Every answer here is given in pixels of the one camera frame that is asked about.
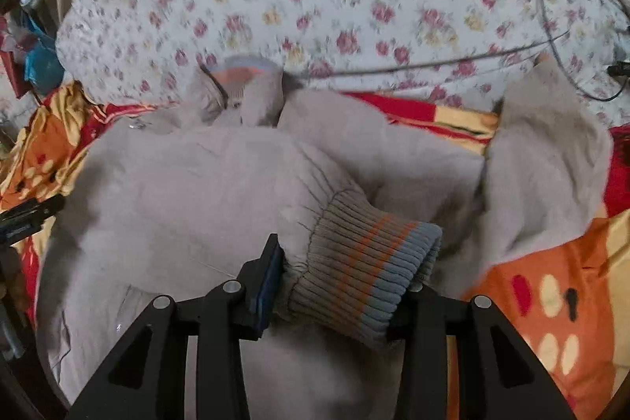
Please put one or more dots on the red box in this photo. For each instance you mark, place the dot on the red box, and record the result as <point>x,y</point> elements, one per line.
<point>12,65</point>

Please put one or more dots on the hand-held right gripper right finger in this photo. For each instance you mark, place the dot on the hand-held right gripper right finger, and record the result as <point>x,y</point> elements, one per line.
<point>485,341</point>

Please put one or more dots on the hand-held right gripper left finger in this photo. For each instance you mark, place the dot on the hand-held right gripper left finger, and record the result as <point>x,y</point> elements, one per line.
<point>266,275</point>

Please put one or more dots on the orange red patterned bed sheet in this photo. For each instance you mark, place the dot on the orange red patterned bed sheet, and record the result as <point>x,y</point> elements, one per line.
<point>551,302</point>

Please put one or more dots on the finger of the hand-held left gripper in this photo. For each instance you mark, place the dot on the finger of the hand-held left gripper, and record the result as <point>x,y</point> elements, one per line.
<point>39,207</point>

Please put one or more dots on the floral quilt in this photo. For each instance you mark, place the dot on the floral quilt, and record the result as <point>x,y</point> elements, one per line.
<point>344,6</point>

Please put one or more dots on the blue plastic bag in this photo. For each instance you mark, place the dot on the blue plastic bag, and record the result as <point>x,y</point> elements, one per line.
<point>42,61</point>

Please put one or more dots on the grey jacket with striped cuffs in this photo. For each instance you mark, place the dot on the grey jacket with striped cuffs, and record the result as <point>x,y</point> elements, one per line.
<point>197,203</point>

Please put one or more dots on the small black plug device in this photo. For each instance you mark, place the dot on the small black plug device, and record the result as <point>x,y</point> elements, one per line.
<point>619,68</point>

